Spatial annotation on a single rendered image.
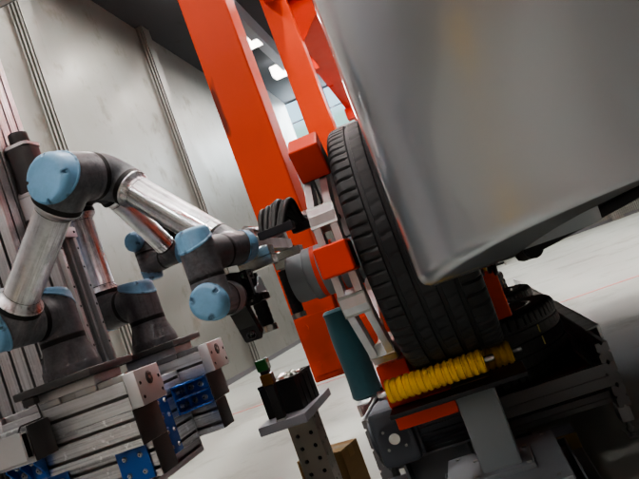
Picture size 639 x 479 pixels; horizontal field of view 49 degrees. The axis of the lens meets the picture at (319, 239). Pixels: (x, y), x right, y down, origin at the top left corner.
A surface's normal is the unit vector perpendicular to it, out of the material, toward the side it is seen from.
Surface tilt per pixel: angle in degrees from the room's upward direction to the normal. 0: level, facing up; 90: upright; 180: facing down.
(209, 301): 90
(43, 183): 86
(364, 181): 65
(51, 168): 87
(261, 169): 90
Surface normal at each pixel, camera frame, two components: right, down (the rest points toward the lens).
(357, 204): -0.29, -0.28
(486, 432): -0.19, -0.01
